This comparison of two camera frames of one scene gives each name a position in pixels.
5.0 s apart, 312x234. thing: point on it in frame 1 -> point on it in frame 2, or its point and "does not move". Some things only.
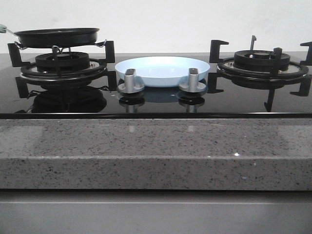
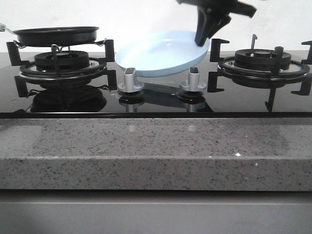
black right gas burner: (259, 60) does not move
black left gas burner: (68, 61) does not move
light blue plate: (162, 71) -> (161, 53)
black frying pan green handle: (56, 38) does not move
